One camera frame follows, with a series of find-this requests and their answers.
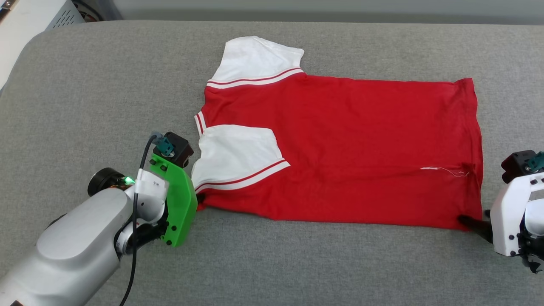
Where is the white flat cabinet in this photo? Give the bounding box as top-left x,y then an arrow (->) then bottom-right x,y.
0,0 -> 88,91

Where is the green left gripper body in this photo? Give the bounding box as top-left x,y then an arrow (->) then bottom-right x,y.
150,153 -> 198,248

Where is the red and white jersey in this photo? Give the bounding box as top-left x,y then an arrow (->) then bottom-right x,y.
191,36 -> 484,232

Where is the grey fabric sofa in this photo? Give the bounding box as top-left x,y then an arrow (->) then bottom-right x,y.
0,20 -> 544,306

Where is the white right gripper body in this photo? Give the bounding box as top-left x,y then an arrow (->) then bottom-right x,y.
491,172 -> 544,258

